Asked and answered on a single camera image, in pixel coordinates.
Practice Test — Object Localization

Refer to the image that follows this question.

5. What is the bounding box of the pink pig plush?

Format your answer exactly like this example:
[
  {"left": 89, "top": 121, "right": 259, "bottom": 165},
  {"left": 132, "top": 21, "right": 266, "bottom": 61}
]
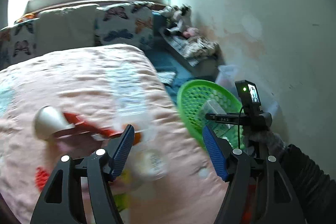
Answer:
[{"left": 183, "top": 27, "right": 199, "bottom": 39}]

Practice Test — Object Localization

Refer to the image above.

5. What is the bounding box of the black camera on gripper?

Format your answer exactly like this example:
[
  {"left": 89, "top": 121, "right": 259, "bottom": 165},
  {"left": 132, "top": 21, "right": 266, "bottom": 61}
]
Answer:
[{"left": 235, "top": 80, "right": 262, "bottom": 116}]

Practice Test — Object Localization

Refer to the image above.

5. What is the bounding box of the right butterfly pillow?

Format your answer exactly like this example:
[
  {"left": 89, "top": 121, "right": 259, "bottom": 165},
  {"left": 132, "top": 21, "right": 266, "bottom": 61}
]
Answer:
[{"left": 94, "top": 1, "right": 154, "bottom": 50}]

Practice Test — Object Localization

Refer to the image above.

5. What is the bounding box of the green plastic mesh basket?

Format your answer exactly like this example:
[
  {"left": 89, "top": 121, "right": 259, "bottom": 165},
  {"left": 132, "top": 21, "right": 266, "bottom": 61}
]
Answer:
[{"left": 177, "top": 80, "right": 242, "bottom": 148}]

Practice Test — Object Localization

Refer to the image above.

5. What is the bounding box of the left butterfly pillow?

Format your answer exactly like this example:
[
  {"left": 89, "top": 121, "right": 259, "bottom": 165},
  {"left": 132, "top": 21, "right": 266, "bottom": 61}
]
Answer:
[{"left": 0, "top": 19, "right": 37, "bottom": 70}]

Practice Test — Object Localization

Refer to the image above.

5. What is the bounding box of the pink blanket on table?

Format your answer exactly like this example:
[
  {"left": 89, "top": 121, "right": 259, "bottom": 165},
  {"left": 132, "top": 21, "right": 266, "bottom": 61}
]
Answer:
[{"left": 1, "top": 44, "right": 227, "bottom": 223}]

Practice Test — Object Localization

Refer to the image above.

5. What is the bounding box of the red snack wrapper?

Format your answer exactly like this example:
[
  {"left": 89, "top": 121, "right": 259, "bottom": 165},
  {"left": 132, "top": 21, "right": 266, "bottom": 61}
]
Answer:
[{"left": 53, "top": 112, "right": 142, "bottom": 146}]

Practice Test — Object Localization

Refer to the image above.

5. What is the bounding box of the gloved right hand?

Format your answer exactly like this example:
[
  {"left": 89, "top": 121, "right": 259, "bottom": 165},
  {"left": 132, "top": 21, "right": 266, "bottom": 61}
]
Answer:
[{"left": 243, "top": 127, "right": 286, "bottom": 158}]

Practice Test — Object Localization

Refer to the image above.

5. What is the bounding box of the clear plastic storage bin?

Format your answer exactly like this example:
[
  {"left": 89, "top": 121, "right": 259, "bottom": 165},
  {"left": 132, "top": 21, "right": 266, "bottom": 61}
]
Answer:
[{"left": 215, "top": 65, "right": 280, "bottom": 117}]

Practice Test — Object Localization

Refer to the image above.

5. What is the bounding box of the white paper cup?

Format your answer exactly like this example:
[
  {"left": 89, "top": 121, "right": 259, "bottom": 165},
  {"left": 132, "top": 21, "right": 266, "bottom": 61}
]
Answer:
[{"left": 33, "top": 106, "right": 74, "bottom": 140}]

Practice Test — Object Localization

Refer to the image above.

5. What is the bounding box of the butterfly pillow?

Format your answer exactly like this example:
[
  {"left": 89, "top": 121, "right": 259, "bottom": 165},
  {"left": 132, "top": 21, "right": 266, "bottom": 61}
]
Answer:
[
  {"left": 0, "top": 19, "right": 37, "bottom": 70},
  {"left": 94, "top": 1, "right": 154, "bottom": 50}
]

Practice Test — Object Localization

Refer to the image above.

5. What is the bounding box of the white middle cushion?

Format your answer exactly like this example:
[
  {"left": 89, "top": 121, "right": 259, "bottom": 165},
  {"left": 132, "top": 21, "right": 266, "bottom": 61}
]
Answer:
[{"left": 35, "top": 3, "right": 98, "bottom": 56}]

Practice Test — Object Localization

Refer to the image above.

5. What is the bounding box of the red foam fruit net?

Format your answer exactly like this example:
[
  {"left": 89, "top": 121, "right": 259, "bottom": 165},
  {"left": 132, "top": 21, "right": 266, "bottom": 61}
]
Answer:
[{"left": 35, "top": 166, "right": 50, "bottom": 192}]

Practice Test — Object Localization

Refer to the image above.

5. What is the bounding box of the clear plastic jar yellow label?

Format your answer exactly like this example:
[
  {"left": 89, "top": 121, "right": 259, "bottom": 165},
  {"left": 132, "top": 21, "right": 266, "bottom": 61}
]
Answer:
[{"left": 116, "top": 111, "right": 167, "bottom": 182}]

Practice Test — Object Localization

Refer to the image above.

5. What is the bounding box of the black white cow plush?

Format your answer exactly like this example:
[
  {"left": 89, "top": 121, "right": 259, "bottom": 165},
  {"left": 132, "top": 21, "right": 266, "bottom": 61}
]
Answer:
[{"left": 163, "top": 5, "right": 191, "bottom": 36}]

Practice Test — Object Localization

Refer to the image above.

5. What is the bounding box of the crumpled patterned cloth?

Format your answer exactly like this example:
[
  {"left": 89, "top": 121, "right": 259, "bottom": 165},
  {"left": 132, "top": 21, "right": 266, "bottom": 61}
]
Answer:
[{"left": 183, "top": 36, "right": 219, "bottom": 59}]

